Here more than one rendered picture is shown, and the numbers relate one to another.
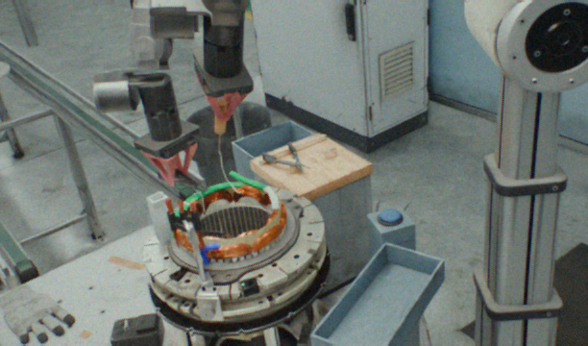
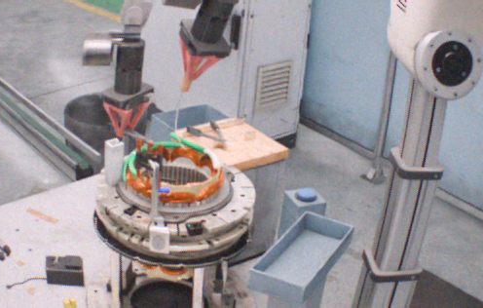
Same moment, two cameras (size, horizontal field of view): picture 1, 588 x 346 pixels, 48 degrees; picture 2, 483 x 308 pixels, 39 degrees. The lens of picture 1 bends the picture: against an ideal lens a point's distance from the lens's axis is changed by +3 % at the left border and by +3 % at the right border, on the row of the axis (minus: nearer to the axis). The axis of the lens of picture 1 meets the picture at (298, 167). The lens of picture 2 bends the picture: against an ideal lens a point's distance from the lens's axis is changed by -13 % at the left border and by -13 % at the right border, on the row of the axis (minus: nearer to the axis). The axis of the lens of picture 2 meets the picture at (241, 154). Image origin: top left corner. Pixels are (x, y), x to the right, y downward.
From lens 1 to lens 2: 0.43 m
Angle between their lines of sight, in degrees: 11
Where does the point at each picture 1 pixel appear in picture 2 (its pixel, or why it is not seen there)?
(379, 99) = (251, 112)
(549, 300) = (414, 267)
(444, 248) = not seen: hidden behind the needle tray
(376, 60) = (254, 71)
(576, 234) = not seen: hidden behind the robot
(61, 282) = not seen: outside the picture
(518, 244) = (405, 220)
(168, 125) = (133, 81)
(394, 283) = (311, 244)
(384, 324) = (304, 270)
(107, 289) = (29, 233)
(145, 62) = (131, 26)
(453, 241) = not seen: hidden behind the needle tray
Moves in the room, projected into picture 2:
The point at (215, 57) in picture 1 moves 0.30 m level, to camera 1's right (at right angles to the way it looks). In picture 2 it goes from (206, 25) to (370, 36)
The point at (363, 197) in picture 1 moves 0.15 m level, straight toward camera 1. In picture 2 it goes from (276, 180) to (280, 213)
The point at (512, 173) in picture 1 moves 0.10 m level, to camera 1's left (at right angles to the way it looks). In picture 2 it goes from (411, 161) to (368, 160)
